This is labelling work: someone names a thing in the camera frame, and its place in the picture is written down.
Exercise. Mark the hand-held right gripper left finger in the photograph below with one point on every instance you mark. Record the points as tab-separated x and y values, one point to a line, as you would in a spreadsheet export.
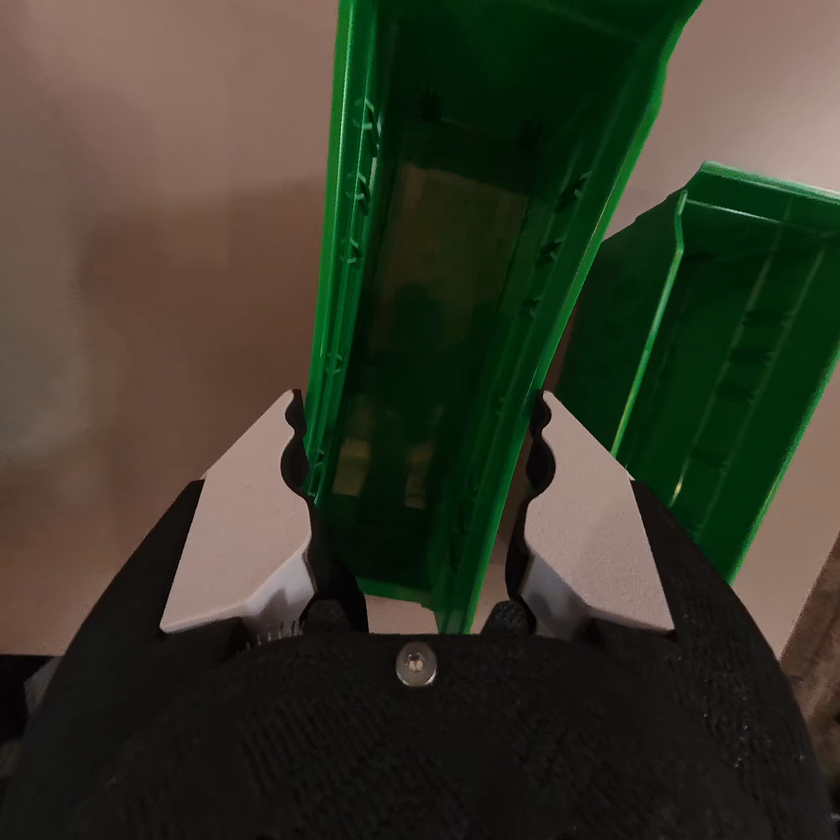
236	538

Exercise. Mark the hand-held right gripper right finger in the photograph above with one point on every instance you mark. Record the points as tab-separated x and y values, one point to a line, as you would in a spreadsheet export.
590	544

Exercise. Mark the green plastic bin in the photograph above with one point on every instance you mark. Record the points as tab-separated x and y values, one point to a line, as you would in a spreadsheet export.
722	361
459	262

